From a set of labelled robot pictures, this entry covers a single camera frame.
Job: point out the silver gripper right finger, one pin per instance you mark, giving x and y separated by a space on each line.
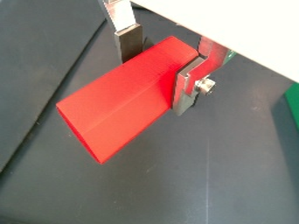
192 78

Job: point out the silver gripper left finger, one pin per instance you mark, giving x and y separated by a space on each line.
127 29

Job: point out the red hexagonal prism block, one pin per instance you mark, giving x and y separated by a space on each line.
112 109

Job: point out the green shape sorter board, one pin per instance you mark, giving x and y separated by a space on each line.
291 95

